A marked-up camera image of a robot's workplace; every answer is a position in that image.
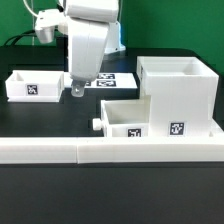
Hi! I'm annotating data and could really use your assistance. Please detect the white L-shaped border wall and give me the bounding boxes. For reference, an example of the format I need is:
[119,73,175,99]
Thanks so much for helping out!
[0,135,224,164]

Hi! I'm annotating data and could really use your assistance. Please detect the white drawer cabinet frame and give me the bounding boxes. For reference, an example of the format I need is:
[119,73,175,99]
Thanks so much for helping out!
[136,56,219,137]

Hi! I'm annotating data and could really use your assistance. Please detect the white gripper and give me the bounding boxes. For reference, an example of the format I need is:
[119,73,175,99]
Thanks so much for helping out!
[64,0,119,97]

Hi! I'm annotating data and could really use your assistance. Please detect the white front drawer box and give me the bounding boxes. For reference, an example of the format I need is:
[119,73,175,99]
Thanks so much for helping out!
[92,99,149,137]

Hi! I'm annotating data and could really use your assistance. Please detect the white rear drawer box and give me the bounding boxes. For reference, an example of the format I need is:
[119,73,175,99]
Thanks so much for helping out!
[5,70,64,102]

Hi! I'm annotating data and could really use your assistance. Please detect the white fiducial marker sheet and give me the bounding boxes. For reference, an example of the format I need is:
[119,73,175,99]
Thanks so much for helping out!
[63,71,138,90]

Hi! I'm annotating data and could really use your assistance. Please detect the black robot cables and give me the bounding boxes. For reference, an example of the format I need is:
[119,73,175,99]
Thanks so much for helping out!
[2,29,38,47]

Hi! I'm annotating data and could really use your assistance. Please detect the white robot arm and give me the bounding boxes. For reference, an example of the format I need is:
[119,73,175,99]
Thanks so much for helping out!
[58,0,119,97]

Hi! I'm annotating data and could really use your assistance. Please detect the white drawer box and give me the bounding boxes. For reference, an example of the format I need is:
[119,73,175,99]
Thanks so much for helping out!
[92,99,149,137]
[5,70,64,102]

